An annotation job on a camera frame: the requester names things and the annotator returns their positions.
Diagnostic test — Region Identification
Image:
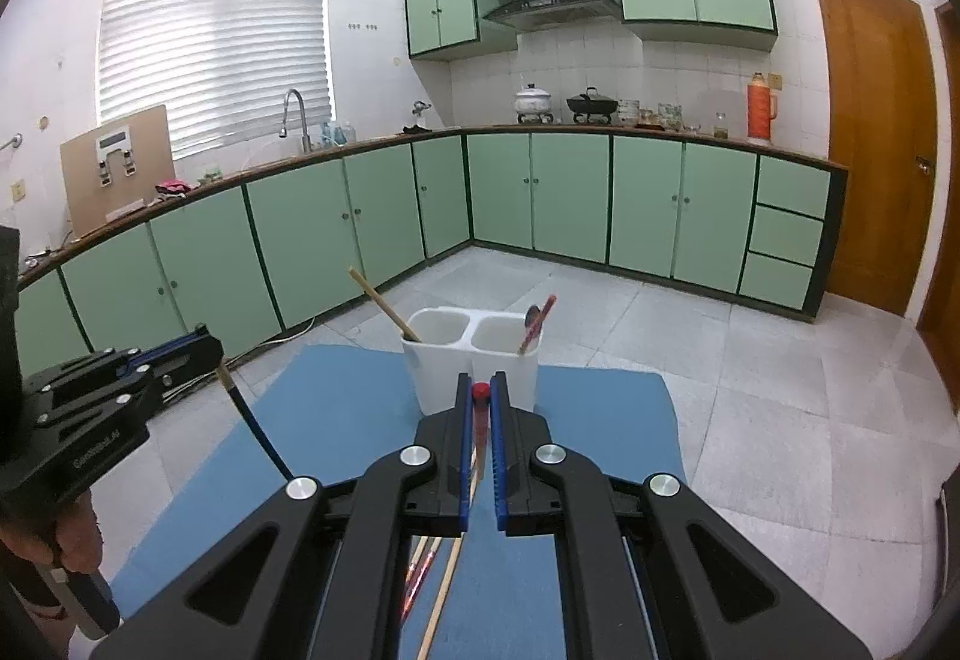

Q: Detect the plain bamboo chopstick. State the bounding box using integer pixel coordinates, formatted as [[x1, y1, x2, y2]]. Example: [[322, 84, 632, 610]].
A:
[[416, 538, 462, 660], [347, 266, 423, 344]]

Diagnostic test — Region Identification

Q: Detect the green base cabinet unit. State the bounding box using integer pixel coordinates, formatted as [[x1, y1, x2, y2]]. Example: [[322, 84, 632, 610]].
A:
[[13, 124, 850, 368]]

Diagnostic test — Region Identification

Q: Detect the dark blue chopstick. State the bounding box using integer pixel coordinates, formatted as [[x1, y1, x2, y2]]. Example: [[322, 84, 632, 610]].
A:
[[216, 360, 295, 481]]

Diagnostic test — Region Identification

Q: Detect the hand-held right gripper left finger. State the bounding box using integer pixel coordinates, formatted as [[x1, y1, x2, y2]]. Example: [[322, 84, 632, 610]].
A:
[[90, 371, 481, 660]]

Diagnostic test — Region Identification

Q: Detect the blue table mat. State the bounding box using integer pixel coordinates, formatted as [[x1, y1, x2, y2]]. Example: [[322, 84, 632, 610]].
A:
[[109, 343, 685, 660]]

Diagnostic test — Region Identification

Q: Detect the black range hood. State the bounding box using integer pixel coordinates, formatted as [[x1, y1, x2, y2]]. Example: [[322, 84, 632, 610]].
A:
[[480, 0, 623, 35]]

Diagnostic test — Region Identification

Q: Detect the metal gooseneck faucet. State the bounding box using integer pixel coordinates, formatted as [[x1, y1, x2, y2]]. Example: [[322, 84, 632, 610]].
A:
[[280, 88, 312, 155]]

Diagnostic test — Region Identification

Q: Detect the orange thermos flask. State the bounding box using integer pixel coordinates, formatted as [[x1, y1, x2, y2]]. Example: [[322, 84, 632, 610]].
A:
[[746, 71, 779, 145]]

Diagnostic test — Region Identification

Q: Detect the white two-compartment utensil holder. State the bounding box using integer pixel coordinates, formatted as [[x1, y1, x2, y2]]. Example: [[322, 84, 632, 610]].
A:
[[401, 306, 542, 415]]

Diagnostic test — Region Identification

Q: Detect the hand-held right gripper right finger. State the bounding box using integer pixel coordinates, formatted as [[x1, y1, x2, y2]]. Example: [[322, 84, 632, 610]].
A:
[[487, 371, 875, 660]]

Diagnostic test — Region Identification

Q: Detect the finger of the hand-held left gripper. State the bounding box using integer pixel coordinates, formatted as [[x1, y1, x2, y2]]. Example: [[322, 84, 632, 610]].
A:
[[21, 322, 209, 400], [33, 334, 226, 437]]

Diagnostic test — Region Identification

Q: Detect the white lidded pot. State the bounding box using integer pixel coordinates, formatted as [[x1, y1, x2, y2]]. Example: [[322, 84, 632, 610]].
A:
[[514, 82, 554, 125]]

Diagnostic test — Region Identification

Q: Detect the person's left hand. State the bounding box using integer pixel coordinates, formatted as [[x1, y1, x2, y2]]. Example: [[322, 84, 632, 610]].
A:
[[43, 489, 104, 575]]

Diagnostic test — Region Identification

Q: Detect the brown cardboard box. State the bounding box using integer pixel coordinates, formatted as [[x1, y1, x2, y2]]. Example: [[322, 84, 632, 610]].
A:
[[60, 104, 177, 237]]

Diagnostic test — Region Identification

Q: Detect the black wok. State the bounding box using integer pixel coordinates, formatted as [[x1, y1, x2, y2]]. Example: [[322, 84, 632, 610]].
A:
[[565, 88, 620, 125]]

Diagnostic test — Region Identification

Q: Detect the white window blind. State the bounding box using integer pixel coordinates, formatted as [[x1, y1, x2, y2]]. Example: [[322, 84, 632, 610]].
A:
[[97, 0, 335, 162]]

